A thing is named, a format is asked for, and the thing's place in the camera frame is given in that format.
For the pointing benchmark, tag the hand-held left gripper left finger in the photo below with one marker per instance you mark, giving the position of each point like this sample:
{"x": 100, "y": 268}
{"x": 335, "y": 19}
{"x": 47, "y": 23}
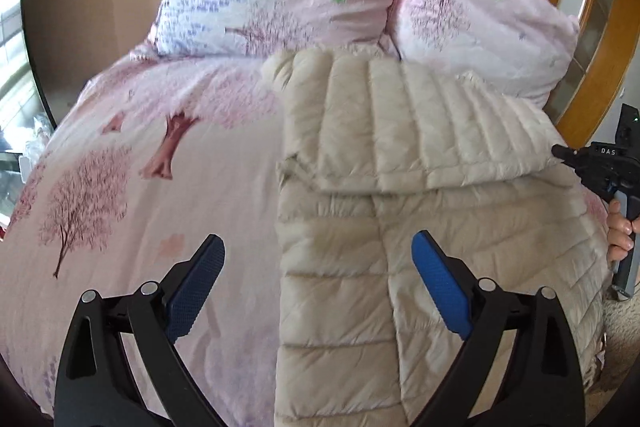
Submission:
{"x": 197, "y": 282}

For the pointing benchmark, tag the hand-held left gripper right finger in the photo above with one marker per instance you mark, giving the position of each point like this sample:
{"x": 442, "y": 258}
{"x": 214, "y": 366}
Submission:
{"x": 440, "y": 282}

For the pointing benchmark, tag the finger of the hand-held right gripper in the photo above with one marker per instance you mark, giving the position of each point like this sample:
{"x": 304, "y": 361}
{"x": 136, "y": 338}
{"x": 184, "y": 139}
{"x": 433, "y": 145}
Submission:
{"x": 567, "y": 154}

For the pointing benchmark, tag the cream quilted down jacket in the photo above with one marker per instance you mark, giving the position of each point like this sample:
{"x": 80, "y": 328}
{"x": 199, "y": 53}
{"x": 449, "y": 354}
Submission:
{"x": 350, "y": 257}

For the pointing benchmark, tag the person's right hand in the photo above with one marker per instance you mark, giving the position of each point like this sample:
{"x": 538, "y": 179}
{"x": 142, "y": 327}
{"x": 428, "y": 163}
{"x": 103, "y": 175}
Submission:
{"x": 620, "y": 232}

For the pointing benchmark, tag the pink tree print bedsheet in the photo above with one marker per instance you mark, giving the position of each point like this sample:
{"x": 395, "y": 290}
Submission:
{"x": 125, "y": 132}

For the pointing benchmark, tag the window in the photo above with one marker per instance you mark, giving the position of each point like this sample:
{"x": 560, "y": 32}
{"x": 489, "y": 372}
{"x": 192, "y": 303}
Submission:
{"x": 12, "y": 37}

